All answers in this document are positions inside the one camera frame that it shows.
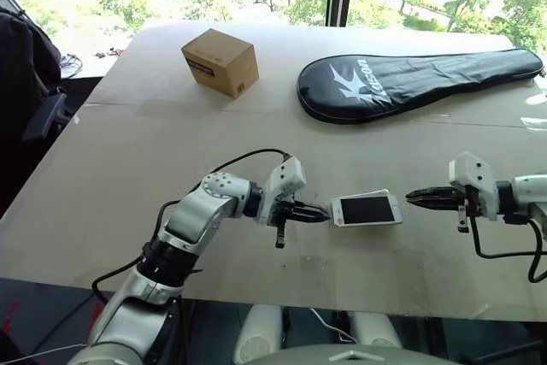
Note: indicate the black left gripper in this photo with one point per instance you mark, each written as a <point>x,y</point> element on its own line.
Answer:
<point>285,211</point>

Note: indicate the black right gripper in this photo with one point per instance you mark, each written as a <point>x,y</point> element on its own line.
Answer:
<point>463,200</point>

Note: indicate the white smartphone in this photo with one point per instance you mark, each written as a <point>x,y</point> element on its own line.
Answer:
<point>367,210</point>

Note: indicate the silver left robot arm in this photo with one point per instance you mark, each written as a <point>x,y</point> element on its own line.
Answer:
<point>201,211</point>

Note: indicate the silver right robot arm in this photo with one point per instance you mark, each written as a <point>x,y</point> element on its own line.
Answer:
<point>527,194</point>

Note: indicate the black racket cover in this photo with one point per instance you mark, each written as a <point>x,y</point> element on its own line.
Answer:
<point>384,83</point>

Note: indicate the white rounded robot leg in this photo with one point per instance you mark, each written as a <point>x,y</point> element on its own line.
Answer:
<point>376,328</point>
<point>260,333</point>

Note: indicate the grey robot torso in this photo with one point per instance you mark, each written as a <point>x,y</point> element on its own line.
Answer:
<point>354,356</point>

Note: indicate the brown cardboard box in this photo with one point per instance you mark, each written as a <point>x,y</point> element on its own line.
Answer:
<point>222,61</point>

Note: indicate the black office chair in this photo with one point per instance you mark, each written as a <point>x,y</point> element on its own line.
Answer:
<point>25,95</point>

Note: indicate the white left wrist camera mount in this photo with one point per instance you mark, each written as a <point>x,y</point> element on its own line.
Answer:
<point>285,178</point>

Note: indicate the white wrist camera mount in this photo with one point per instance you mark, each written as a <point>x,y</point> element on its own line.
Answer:
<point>285,178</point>
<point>472,177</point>

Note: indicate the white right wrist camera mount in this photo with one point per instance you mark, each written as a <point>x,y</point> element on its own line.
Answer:
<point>472,177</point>

